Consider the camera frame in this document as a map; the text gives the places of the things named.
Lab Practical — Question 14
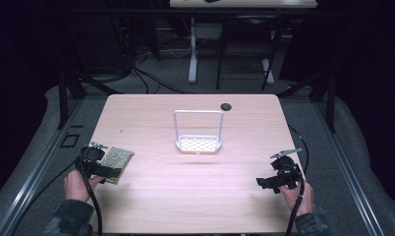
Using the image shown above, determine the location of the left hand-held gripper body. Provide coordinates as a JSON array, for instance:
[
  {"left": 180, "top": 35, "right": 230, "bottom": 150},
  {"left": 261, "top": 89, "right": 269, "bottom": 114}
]
[{"left": 76, "top": 141, "right": 109, "bottom": 173}]

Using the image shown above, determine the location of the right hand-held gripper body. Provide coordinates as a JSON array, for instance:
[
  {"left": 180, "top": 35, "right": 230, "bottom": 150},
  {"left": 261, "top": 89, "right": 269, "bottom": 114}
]
[{"left": 269, "top": 147, "right": 306, "bottom": 192}]

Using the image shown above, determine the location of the green yellow scouring sponge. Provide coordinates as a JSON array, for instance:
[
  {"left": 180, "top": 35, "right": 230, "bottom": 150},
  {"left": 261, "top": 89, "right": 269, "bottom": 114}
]
[{"left": 99, "top": 146, "right": 136, "bottom": 185}]

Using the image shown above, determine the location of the person's right hand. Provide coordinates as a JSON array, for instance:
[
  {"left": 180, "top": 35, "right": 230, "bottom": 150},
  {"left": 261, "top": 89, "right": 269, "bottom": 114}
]
[{"left": 278, "top": 179, "right": 315, "bottom": 218}]

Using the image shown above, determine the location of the person's left hand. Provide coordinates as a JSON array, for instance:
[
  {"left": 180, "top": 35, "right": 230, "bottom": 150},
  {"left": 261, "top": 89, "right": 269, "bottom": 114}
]
[{"left": 63, "top": 169, "right": 105, "bottom": 204}]

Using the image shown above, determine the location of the black metal stand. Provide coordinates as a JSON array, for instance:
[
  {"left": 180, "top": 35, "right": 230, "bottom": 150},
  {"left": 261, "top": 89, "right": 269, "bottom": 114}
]
[
  {"left": 277, "top": 62, "right": 338, "bottom": 134},
  {"left": 56, "top": 30, "right": 125, "bottom": 131}
]

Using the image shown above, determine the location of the black chair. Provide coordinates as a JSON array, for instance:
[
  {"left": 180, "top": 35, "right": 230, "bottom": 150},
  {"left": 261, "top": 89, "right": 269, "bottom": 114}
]
[{"left": 215, "top": 13, "right": 287, "bottom": 91}]

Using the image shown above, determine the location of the grey box under desk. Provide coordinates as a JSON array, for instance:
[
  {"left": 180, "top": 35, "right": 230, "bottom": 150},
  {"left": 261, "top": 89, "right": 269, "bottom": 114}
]
[{"left": 195, "top": 23, "right": 224, "bottom": 41}]

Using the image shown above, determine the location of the white background desk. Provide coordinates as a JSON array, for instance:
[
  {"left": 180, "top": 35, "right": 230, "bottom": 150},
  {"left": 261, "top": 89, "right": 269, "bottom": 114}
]
[{"left": 169, "top": 0, "right": 318, "bottom": 85}]

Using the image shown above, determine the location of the thick black left gripper cable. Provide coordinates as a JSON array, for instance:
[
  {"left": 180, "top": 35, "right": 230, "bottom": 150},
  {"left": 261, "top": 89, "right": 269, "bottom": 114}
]
[{"left": 77, "top": 156, "right": 104, "bottom": 236}]

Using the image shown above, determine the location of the thick black gripper cable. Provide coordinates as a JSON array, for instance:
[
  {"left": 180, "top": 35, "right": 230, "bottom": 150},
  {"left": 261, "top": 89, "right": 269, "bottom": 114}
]
[
  {"left": 77, "top": 156, "right": 104, "bottom": 236},
  {"left": 284, "top": 163, "right": 307, "bottom": 236}
]

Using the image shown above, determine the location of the thick black right gripper cable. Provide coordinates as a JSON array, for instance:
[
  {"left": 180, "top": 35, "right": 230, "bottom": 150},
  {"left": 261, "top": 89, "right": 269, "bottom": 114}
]
[{"left": 284, "top": 163, "right": 307, "bottom": 236}]

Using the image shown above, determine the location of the thin black cable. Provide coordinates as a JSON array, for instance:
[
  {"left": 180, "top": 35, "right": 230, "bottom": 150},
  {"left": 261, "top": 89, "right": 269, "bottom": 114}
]
[
  {"left": 287, "top": 125, "right": 310, "bottom": 175},
  {"left": 8, "top": 159, "right": 80, "bottom": 236}
]

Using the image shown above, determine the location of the grey metal floor rail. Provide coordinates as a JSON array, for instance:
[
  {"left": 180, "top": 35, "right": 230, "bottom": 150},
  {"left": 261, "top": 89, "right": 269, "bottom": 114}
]
[
  {"left": 311, "top": 101, "right": 388, "bottom": 236},
  {"left": 0, "top": 97, "right": 85, "bottom": 236}
]

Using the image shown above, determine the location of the white rack with handle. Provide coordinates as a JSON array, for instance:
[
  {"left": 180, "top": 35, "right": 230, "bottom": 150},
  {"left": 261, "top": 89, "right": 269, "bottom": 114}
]
[{"left": 173, "top": 109, "right": 225, "bottom": 155}]

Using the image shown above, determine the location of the bundle of black floor cables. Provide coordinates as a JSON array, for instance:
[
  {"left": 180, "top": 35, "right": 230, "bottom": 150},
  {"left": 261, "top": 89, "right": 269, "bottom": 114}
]
[{"left": 110, "top": 16, "right": 195, "bottom": 96}]

